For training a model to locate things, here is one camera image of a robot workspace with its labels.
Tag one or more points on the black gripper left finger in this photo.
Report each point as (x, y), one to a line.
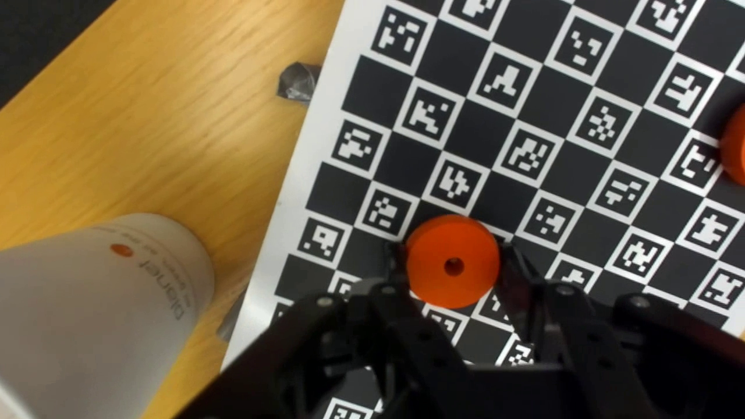
(341, 350)

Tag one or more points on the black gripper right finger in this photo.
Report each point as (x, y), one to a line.
(619, 358)

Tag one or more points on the white paper cup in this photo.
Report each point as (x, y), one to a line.
(94, 311)

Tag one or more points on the checkered marker board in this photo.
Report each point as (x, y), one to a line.
(542, 95)

